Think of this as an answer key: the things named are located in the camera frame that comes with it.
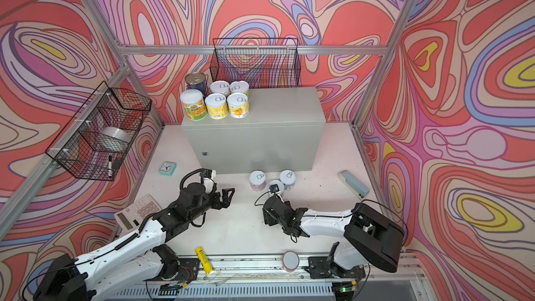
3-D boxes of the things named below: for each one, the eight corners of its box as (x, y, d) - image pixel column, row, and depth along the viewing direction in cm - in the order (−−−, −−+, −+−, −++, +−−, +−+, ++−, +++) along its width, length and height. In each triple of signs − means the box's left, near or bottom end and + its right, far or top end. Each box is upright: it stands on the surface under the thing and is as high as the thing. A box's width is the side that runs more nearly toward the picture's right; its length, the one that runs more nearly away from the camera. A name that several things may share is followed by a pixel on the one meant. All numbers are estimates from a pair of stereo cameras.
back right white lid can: (280, 190, 95) (280, 184, 90) (279, 175, 100) (280, 168, 95) (295, 190, 95) (296, 184, 90) (293, 175, 100) (294, 168, 95)
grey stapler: (359, 200, 93) (364, 195, 88) (337, 177, 100) (340, 171, 96) (366, 195, 94) (370, 190, 90) (343, 173, 102) (346, 167, 97)
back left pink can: (249, 191, 95) (249, 185, 90) (250, 175, 100) (250, 169, 95) (265, 191, 95) (265, 185, 90) (265, 175, 100) (265, 169, 95)
